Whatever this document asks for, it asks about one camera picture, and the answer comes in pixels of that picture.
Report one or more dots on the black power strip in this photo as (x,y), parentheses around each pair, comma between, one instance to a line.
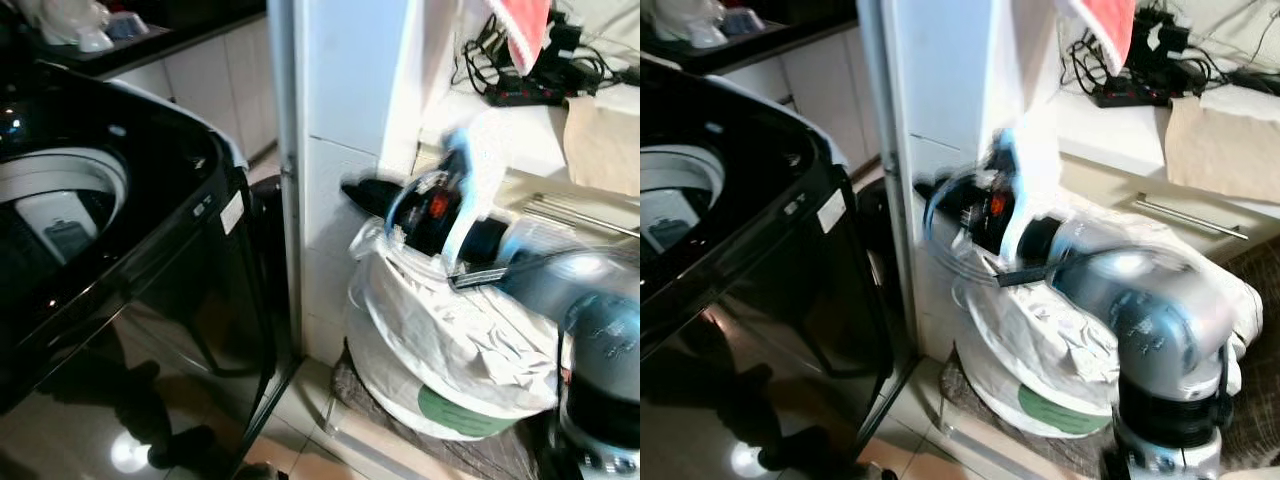
(525,96)
(1130,97)

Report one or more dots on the black top-load washing machine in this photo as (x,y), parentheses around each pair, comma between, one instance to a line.
(780,300)
(150,300)

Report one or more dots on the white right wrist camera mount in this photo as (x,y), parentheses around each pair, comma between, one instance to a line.
(485,170)
(1030,160)

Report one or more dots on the bluish glass cup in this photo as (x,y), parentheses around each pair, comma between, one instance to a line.
(742,20)
(125,25)

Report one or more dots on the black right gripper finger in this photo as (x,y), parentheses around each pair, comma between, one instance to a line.
(950,203)
(385,203)
(942,186)
(372,186)

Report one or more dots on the red towel with white edge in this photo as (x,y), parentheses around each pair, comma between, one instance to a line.
(1110,30)
(525,30)

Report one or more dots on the dark kitchen counter top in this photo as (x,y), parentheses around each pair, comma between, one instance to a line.
(190,35)
(810,35)

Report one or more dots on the brown paper sheet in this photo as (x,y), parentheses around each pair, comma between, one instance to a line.
(1225,150)
(605,145)

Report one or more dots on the grey vertical pipe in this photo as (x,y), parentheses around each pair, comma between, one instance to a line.
(283,180)
(885,180)

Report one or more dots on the white cup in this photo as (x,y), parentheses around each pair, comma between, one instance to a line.
(690,20)
(78,22)

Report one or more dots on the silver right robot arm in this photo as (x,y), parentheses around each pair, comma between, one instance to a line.
(590,300)
(1160,320)

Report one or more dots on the black power adapter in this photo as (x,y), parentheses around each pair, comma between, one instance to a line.
(1167,35)
(563,38)

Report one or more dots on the brown speckled floor mat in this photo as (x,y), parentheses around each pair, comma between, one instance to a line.
(1080,455)
(500,455)

